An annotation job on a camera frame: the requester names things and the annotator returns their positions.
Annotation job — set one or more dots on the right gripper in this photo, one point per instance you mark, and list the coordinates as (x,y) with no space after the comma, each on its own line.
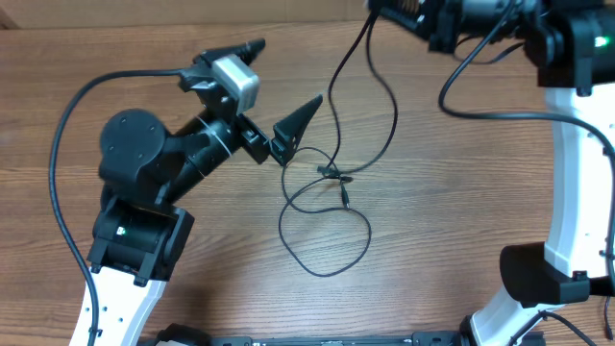
(440,27)

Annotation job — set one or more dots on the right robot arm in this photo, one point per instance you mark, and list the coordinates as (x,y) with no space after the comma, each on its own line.
(571,44)

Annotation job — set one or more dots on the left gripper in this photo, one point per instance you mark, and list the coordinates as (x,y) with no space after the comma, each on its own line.
(257,139)

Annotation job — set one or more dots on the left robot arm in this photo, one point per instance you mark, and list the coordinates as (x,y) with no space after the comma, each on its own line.
(140,232)

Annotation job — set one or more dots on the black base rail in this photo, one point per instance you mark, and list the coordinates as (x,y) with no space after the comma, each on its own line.
(442,338)

